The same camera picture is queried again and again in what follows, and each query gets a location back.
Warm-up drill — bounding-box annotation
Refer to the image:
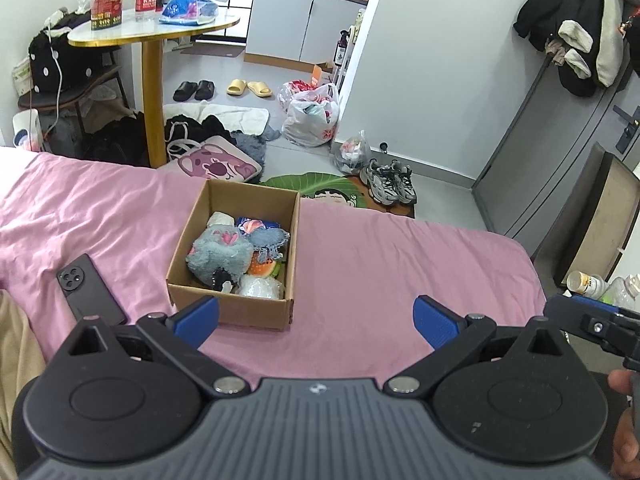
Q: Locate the clear bag white filling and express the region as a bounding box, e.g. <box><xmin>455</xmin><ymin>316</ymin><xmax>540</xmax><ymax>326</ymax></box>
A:
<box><xmin>235</xmin><ymin>274</ymin><xmax>284</xmax><ymax>300</ymax></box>

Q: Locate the grey pink plush toy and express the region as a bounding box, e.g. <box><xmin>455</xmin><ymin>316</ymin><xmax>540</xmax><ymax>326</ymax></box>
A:
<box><xmin>186</xmin><ymin>226</ymin><xmax>254</xmax><ymax>288</ymax></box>

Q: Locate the hamburger plush toy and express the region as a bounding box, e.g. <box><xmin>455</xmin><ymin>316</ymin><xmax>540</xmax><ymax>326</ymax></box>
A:
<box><xmin>246</xmin><ymin>252</ymin><xmax>281</xmax><ymax>278</ymax></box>

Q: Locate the white soft item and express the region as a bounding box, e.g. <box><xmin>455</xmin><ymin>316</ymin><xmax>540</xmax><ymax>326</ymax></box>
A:
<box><xmin>206</xmin><ymin>211</ymin><xmax>235</xmax><ymax>228</ymax></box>

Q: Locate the blue tissue pack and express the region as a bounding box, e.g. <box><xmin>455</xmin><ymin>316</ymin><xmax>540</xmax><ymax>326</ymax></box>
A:
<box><xmin>235</xmin><ymin>217</ymin><xmax>280</xmax><ymax>235</ymax></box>
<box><xmin>158</xmin><ymin>0</ymin><xmax>219</xmax><ymax>26</ymax></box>

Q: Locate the person right hand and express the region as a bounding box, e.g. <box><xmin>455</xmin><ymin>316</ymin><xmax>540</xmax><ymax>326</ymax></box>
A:
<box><xmin>608</xmin><ymin>370</ymin><xmax>640</xmax><ymax>479</ymax></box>

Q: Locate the white plastic bottle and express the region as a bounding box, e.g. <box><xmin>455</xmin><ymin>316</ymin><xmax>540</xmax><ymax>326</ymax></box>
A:
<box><xmin>566</xmin><ymin>271</ymin><xmax>608</xmax><ymax>300</ymax></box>

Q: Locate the black smartphone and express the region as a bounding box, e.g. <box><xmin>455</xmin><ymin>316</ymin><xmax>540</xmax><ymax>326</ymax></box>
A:
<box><xmin>55</xmin><ymin>254</ymin><xmax>128</xmax><ymax>326</ymax></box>

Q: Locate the folded cardboard sheet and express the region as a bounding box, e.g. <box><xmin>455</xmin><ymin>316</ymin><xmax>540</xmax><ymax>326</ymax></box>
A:
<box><xmin>533</xmin><ymin>144</ymin><xmax>639</xmax><ymax>297</ymax></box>

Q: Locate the pink bed sheet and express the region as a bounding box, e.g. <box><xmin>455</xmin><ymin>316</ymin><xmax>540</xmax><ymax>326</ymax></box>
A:
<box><xmin>1</xmin><ymin>148</ymin><xmax>546</xmax><ymax>382</ymax></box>

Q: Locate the cardboard box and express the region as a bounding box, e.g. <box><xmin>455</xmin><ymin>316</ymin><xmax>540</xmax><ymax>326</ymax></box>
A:
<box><xmin>166</xmin><ymin>180</ymin><xmax>300</xmax><ymax>330</ymax></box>

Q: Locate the right grey sneaker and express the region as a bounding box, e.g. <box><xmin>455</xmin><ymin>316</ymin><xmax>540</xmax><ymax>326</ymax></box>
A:
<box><xmin>390</xmin><ymin>160</ymin><xmax>418</xmax><ymax>206</ymax></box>

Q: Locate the grey sneaker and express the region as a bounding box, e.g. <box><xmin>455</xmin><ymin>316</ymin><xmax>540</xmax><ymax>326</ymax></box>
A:
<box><xmin>390</xmin><ymin>160</ymin><xmax>418</xmax><ymax>206</ymax></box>
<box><xmin>359</xmin><ymin>158</ymin><xmax>399</xmax><ymax>207</ymax></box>

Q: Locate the left grey sneaker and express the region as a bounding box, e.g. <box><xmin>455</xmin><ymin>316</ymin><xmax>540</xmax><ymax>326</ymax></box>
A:
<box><xmin>359</xmin><ymin>158</ymin><xmax>399</xmax><ymax>207</ymax></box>

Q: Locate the pink bear cushion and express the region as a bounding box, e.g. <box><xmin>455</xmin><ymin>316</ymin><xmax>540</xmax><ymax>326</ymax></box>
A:
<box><xmin>157</xmin><ymin>136</ymin><xmax>262</xmax><ymax>182</ymax></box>

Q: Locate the green leaf cartoon rug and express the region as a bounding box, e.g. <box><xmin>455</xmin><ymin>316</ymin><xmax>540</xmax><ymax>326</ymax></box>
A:
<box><xmin>262</xmin><ymin>172</ymin><xmax>367</xmax><ymax>208</ymax></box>

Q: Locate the black white hoodie on floor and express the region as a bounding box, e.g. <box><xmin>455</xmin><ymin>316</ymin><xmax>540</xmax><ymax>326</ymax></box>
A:
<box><xmin>164</xmin><ymin>115</ymin><xmax>236</xmax><ymax>145</ymax></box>

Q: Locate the grey clothing on floor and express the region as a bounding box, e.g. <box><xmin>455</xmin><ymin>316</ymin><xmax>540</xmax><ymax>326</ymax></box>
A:
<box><xmin>230</xmin><ymin>125</ymin><xmax>281</xmax><ymax>167</ymax></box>

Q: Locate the grey door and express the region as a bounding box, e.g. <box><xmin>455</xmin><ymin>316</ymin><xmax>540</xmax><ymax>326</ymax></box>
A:
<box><xmin>473</xmin><ymin>54</ymin><xmax>639</xmax><ymax>255</ymax></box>

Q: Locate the clear plastic trash bag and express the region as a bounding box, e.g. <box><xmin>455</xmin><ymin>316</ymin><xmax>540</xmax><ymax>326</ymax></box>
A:
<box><xmin>331</xmin><ymin>130</ymin><xmax>371</xmax><ymax>176</ymax></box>

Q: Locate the white towel on floor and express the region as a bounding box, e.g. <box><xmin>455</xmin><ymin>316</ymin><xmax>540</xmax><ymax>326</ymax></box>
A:
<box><xmin>163</xmin><ymin>102</ymin><xmax>270</xmax><ymax>136</ymax></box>

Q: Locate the yellow slipper near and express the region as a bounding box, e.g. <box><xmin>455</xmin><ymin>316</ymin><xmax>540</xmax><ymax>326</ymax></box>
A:
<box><xmin>226</xmin><ymin>78</ymin><xmax>247</xmax><ymax>96</ymax></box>

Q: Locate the white red plastic bag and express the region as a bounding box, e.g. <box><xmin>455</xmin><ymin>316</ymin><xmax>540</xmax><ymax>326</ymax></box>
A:
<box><xmin>281</xmin><ymin>82</ymin><xmax>340</xmax><ymax>148</ymax></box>

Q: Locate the black polka dot bag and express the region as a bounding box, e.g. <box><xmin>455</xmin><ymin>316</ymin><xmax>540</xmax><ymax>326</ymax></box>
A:
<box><xmin>28</xmin><ymin>12</ymin><xmax>117</xmax><ymax>93</ymax></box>

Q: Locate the gold edged side table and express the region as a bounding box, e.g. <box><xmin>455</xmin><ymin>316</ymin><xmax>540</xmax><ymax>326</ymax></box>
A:
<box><xmin>67</xmin><ymin>9</ymin><xmax>240</xmax><ymax>168</ymax></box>

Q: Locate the black white hanging jacket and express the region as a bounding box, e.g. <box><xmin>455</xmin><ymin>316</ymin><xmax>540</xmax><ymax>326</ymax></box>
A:
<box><xmin>513</xmin><ymin>0</ymin><xmax>631</xmax><ymax>98</ymax></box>

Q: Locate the blue tissue pack on table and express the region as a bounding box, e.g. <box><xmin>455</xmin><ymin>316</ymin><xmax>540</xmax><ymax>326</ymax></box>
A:
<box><xmin>158</xmin><ymin>0</ymin><xmax>219</xmax><ymax>26</ymax></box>

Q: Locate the white kitchen cabinet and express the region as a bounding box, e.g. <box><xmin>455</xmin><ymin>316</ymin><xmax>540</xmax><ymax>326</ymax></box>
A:
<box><xmin>245</xmin><ymin>0</ymin><xmax>366</xmax><ymax>65</ymax></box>

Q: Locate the red snack bag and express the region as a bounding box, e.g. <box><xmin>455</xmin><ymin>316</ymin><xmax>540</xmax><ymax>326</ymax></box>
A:
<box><xmin>90</xmin><ymin>0</ymin><xmax>124</xmax><ymax>30</ymax></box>

